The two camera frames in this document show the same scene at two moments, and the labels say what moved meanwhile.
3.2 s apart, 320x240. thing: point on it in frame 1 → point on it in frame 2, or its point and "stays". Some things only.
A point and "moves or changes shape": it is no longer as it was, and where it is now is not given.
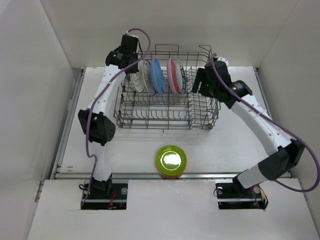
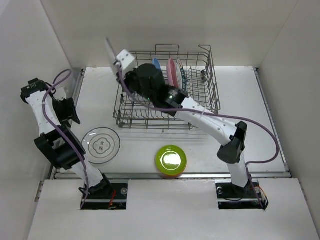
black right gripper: [199, 77] → [129, 74]
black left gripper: [134, 69] → [69, 113]
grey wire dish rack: [187, 111] stays
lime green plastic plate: [171, 159] stays
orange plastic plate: [166, 176] stays
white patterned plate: [137, 80] moves or changes shape
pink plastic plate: [171, 71] stays
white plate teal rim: [180, 76] stays
